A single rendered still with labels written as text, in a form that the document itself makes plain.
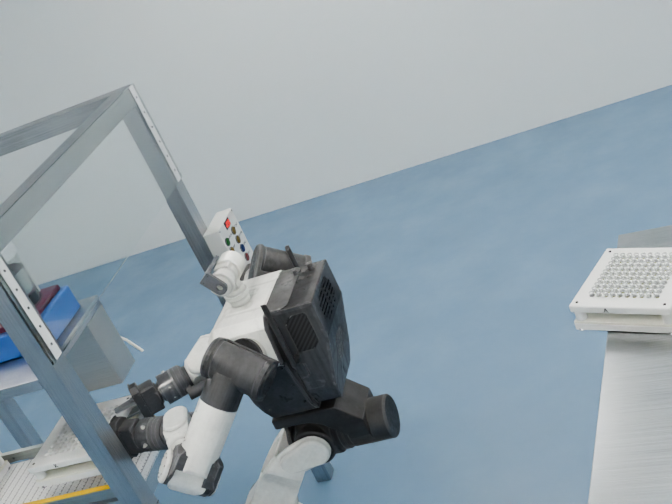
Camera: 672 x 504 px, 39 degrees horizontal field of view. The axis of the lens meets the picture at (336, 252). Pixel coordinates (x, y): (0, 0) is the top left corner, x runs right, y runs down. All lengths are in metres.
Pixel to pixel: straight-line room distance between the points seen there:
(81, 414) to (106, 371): 0.29
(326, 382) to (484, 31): 3.67
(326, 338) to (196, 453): 0.39
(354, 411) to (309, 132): 3.76
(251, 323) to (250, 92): 3.86
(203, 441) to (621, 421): 0.89
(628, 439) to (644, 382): 0.17
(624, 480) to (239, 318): 0.93
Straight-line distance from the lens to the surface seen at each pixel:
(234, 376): 2.12
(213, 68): 5.98
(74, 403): 2.41
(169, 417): 2.47
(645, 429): 2.03
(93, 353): 2.66
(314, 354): 2.25
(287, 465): 2.50
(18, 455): 3.11
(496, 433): 3.57
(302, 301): 2.19
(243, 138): 6.10
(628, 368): 2.20
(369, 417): 2.42
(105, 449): 2.47
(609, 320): 2.31
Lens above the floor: 2.19
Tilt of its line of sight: 24 degrees down
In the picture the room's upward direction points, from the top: 25 degrees counter-clockwise
